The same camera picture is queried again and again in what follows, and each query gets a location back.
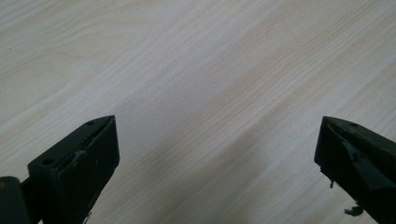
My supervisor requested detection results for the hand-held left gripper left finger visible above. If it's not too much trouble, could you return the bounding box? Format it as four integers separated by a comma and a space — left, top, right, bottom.
27, 115, 120, 224

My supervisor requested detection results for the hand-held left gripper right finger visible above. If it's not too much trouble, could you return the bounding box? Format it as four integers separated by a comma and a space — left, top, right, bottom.
313, 116, 396, 224

